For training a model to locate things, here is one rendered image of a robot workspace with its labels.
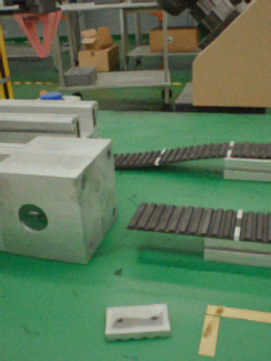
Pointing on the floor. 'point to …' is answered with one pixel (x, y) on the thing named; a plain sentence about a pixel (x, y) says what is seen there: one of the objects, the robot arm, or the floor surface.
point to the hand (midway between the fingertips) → (43, 52)
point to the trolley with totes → (158, 79)
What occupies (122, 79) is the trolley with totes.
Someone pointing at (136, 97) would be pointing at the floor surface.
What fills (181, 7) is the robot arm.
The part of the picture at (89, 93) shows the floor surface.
